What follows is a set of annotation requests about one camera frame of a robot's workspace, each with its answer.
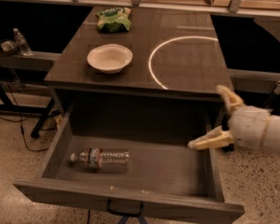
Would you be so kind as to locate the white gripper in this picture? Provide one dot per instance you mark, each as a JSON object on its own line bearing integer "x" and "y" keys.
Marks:
{"x": 248, "y": 127}

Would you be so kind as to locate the clear plastic water bottle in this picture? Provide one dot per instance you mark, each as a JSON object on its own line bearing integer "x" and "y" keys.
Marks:
{"x": 102, "y": 160}

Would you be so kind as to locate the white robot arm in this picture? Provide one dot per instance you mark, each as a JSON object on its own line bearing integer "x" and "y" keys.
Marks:
{"x": 271, "y": 140}

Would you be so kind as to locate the grey wooden drawer cabinet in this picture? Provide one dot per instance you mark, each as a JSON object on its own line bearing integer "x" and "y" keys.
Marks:
{"x": 170, "y": 81}

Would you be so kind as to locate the open grey top drawer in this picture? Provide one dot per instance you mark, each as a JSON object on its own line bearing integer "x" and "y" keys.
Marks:
{"x": 161, "y": 176}

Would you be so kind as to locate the small water bottle on shelf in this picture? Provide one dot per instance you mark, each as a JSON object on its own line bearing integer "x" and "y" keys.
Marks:
{"x": 21, "y": 42}

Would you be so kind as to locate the grey side shelf right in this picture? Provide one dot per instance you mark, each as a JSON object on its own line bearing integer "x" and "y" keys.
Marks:
{"x": 255, "y": 81}

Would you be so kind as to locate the grey side shelf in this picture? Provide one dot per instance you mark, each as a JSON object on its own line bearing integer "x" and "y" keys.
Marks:
{"x": 38, "y": 61}
{"x": 255, "y": 81}

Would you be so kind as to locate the white paper bowl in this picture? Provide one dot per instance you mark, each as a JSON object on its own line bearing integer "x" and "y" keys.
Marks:
{"x": 110, "y": 58}

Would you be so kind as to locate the green chip bag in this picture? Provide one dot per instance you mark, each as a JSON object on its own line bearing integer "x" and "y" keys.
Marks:
{"x": 113, "y": 20}

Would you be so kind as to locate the grey side shelf left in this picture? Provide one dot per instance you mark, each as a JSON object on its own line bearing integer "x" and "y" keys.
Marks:
{"x": 38, "y": 61}

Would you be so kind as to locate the round tape roll on shelf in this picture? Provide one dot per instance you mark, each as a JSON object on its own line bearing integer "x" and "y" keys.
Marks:
{"x": 8, "y": 47}

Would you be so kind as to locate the black drawer handle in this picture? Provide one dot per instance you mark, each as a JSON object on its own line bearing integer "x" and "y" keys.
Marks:
{"x": 125, "y": 212}

